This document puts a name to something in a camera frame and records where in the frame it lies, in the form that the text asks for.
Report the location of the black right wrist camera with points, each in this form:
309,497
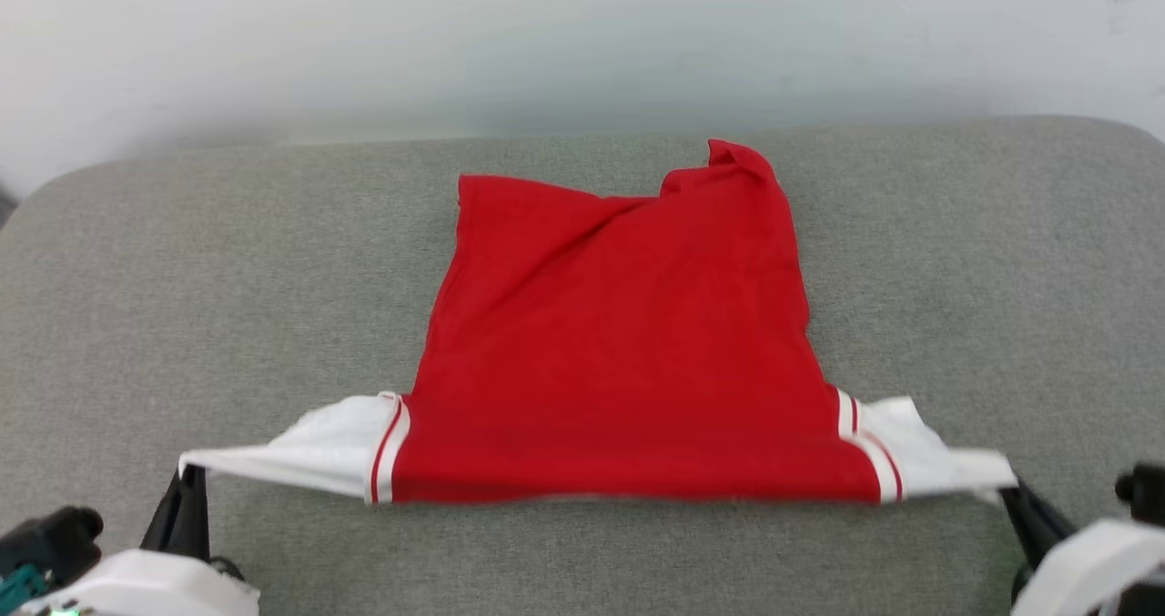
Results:
1145,493

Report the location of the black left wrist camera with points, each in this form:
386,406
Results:
50,539

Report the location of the grey fabric sofa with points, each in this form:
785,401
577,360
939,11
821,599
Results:
227,307

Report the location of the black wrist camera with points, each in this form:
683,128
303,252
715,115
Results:
50,539
1145,493

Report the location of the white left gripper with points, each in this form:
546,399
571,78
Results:
146,589

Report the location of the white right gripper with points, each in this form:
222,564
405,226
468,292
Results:
1088,566

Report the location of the dark skirting board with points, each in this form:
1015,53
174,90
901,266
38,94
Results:
5,208

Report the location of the red and white shirt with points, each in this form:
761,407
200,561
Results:
619,352

